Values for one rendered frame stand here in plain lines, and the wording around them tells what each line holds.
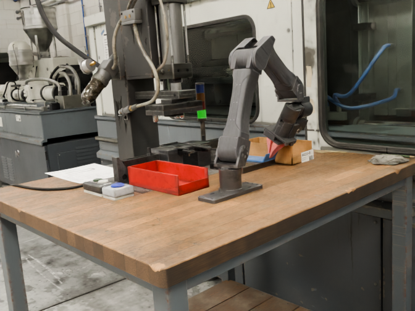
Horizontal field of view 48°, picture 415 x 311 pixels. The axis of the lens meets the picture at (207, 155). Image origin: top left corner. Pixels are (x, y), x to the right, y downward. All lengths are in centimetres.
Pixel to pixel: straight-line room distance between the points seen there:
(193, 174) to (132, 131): 46
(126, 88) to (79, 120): 300
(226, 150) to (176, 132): 147
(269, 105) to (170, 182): 96
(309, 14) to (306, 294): 124
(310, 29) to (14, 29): 959
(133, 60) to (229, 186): 69
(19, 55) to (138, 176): 464
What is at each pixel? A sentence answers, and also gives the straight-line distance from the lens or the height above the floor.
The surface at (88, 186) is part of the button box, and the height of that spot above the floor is 92.
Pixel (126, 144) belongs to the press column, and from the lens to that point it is 186.
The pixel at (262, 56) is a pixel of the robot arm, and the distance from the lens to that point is 134.
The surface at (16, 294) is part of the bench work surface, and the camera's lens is 177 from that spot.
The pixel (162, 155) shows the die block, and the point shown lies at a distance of 162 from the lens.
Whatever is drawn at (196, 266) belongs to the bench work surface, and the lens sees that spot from 92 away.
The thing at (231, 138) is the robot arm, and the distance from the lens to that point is 128.
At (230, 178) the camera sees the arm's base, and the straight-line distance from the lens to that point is 127.
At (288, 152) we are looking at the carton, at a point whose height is 95.
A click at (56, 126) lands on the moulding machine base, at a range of 470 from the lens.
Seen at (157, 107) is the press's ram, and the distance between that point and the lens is 160.
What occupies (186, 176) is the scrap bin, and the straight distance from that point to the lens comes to 147.
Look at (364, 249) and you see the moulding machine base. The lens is 200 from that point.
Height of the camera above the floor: 124
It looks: 10 degrees down
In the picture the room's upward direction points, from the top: 4 degrees counter-clockwise
